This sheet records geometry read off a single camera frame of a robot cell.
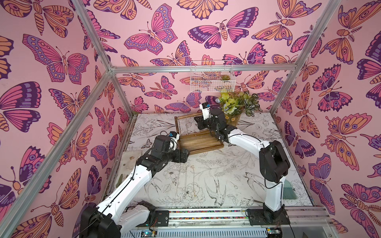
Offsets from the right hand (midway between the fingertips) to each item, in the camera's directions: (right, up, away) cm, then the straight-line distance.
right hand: (196, 115), depth 89 cm
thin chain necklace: (-1, -45, -7) cm, 45 cm away
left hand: (-7, -19, -9) cm, 22 cm away
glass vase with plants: (+25, +8, +9) cm, 27 cm away
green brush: (+50, -43, -7) cm, 66 cm away
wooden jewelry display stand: (-3, -15, +17) cm, 23 cm away
